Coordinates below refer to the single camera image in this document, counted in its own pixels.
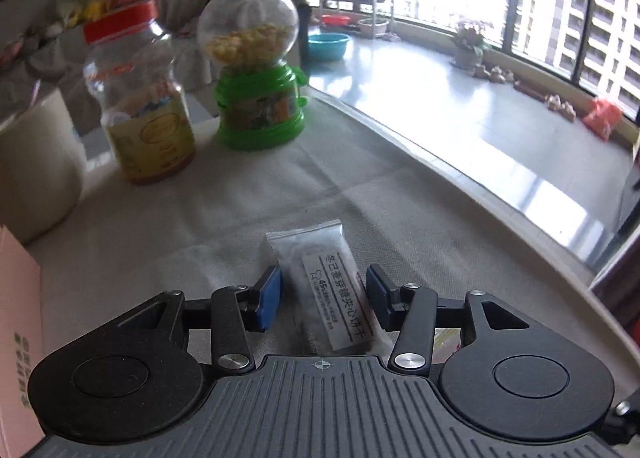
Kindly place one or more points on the orange plastic bag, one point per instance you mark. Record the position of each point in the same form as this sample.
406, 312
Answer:
602, 118

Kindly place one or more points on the clear biscuit packet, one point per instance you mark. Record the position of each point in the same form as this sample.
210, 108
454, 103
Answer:
325, 288

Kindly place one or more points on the potted plant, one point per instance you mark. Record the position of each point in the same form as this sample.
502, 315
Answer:
470, 46

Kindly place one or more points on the small ceramic figurine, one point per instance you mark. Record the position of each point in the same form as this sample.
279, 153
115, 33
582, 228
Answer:
492, 74
560, 108

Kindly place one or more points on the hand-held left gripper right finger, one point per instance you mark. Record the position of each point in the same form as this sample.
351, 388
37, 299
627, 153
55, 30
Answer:
377, 299

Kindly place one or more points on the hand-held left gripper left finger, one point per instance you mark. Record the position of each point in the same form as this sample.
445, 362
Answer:
267, 299

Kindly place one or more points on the green candy dispenser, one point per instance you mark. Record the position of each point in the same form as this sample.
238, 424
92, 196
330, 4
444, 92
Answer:
257, 103

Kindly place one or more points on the grey covered sofa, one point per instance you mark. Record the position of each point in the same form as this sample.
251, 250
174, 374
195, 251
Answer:
187, 58

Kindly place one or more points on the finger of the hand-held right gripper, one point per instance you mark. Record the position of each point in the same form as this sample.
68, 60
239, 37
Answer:
625, 419

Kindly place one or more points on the blue plastic basin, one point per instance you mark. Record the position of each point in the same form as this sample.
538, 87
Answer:
329, 46

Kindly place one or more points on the wooden stick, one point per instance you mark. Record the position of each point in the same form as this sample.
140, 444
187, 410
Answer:
530, 91

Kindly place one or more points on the grey flower pot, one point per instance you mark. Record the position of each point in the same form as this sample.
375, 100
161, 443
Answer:
373, 28

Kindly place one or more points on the beige oval container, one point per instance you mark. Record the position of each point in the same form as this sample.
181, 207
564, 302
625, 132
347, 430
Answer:
35, 168

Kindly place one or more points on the black window frame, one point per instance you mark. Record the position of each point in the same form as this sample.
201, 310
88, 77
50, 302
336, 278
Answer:
582, 13

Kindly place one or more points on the red-lidded clear plastic jar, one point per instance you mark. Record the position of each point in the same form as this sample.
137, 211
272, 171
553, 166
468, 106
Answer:
145, 128

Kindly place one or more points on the pink cardboard box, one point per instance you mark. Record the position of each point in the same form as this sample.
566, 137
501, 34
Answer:
17, 338

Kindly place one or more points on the red plastic basin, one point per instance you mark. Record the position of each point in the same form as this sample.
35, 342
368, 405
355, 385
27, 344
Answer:
336, 20

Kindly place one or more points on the small yellow snack packet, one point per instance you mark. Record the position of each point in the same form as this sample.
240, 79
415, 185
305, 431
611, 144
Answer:
450, 343

